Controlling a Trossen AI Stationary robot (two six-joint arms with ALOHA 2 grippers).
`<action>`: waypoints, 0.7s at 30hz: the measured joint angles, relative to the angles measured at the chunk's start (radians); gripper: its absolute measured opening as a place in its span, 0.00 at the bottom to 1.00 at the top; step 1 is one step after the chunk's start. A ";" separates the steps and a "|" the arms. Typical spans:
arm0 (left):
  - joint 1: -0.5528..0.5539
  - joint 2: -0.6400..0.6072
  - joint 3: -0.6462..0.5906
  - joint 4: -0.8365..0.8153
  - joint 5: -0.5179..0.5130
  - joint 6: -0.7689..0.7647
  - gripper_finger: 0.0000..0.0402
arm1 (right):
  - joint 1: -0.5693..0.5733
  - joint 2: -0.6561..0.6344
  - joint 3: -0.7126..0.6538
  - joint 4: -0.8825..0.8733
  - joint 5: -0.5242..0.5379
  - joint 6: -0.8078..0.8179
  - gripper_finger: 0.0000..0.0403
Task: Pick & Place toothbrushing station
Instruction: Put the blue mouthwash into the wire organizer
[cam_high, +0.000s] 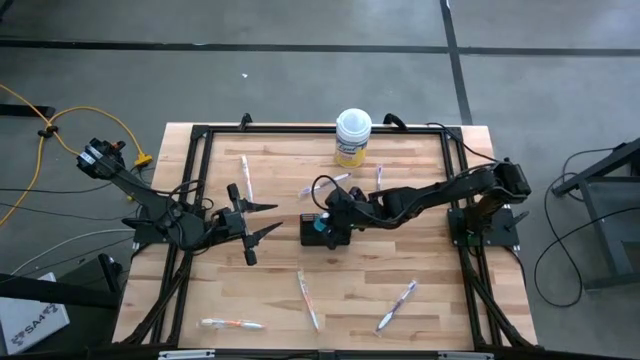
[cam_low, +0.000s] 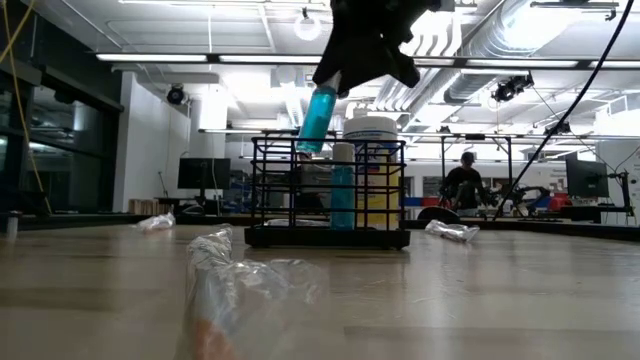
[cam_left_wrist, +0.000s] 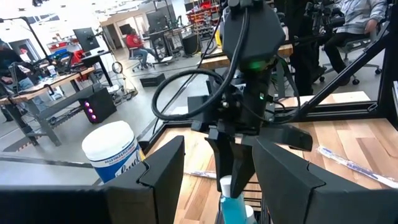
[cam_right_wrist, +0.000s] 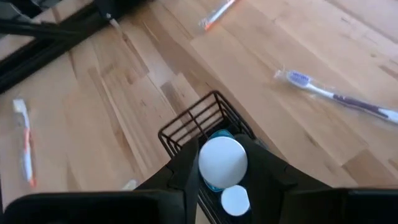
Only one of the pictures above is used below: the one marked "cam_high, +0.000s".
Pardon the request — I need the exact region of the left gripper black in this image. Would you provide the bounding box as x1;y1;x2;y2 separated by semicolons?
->
215;183;284;266

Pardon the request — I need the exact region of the yellow white disinfecting wipes canister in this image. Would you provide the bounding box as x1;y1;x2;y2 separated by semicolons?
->
333;107;373;169

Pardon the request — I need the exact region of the white printed cardboard box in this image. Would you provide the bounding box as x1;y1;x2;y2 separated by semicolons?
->
0;272;71;356

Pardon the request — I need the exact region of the black floor stand foot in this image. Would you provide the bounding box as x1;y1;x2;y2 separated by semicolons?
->
0;103;55;119

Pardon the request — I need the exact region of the black wire caddy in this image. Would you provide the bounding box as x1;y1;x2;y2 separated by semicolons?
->
299;212;353;247

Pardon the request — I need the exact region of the black aluminium table frame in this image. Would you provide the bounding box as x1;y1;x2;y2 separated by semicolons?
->
113;123;540;350

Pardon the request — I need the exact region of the yellow extension cord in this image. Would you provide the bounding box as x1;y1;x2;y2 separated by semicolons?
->
0;83;139;226
37;104;154;169

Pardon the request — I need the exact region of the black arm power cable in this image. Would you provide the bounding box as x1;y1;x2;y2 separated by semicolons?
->
427;121;501;165

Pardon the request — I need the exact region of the silver metal bracket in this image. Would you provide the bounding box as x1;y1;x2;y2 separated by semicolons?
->
158;349;216;360
438;351;494;360

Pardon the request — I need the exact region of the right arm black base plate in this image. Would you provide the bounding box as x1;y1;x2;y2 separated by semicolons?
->
448;207;521;249

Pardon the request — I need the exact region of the grey floor cable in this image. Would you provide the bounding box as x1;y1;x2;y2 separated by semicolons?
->
9;227;136;276

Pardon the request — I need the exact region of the black looped floor cable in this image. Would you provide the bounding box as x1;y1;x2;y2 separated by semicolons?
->
532;172;640;309

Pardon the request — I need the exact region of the thin black cable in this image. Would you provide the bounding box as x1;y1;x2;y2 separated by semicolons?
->
559;146;619;201

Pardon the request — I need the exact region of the black side table frame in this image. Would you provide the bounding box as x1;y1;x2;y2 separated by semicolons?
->
549;137;640;291

